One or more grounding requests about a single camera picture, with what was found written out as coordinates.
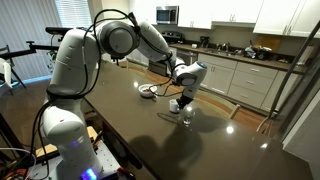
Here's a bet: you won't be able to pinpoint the floor cable bundle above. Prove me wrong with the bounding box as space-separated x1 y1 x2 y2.
0 147 38 180

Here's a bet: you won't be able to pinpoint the stainless steel microwave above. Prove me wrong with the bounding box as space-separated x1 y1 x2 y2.
155 5 180 26

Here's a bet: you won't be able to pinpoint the black coffee maker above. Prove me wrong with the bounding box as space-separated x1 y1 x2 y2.
199 35 211 49

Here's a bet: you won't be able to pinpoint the black camera stand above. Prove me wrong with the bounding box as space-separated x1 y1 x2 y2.
0 26 78 62

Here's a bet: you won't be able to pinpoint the stainless steel refrigerator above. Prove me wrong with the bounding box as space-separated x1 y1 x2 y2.
256 19 320 180

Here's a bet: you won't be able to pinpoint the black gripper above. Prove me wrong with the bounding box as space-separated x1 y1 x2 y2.
178 94 195 111

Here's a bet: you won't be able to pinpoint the clear drinking glass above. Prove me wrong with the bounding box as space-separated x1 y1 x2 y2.
181 105 196 126

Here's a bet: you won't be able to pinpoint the white lower drawer cabinets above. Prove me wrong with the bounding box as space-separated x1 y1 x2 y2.
194 53 301 113

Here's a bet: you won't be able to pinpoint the stainless steel dishwasher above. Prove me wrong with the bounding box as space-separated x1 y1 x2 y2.
175 49 199 68

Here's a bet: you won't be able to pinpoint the white ceramic bowl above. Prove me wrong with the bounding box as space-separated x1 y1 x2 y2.
137 83 159 99

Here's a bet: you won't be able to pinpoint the white upper cabinets beside refrigerator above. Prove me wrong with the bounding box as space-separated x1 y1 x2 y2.
253 0 320 39

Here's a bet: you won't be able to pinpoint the white window blinds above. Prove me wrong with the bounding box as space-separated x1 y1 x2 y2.
54 0 93 30

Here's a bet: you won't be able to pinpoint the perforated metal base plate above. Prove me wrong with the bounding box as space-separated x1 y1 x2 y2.
29 139 122 180

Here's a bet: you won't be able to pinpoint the white lower cabinets beside stove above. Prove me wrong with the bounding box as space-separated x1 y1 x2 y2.
126 48 150 67

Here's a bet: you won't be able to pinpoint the chrome sink faucet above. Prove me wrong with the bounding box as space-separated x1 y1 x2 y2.
215 41 232 53

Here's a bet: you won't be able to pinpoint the black folding chair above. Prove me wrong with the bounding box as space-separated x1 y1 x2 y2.
0 44 27 89

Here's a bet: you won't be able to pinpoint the black kitchen stove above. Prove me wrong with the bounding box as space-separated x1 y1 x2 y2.
148 30 185 77

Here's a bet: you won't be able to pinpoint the white paper towel roll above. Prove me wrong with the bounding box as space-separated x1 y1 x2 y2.
298 44 315 67

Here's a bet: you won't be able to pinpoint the wooden cutting board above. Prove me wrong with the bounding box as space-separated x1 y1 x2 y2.
255 34 283 53

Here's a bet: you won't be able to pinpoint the white upper cabinets around microwave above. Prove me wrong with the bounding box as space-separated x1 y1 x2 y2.
129 0 264 30

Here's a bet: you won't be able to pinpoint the dish rack with dishes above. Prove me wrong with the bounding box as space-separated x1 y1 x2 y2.
244 44 273 61

